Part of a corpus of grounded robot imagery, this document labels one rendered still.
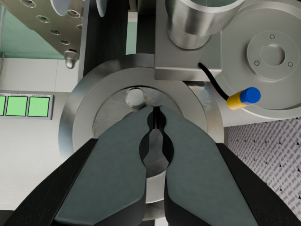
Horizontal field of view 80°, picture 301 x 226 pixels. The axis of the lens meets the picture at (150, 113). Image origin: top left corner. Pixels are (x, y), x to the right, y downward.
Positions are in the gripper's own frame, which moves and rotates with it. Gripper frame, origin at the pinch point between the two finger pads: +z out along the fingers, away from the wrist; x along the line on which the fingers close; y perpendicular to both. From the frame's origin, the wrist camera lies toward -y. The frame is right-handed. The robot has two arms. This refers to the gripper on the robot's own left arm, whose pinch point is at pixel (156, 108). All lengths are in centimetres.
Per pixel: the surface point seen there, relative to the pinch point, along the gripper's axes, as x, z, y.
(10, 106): -39, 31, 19
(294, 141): 16.4, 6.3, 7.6
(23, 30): -166, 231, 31
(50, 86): -167, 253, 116
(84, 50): -7.1, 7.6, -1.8
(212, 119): 5.1, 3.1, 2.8
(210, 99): 4.9, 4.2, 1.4
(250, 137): 16.4, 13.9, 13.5
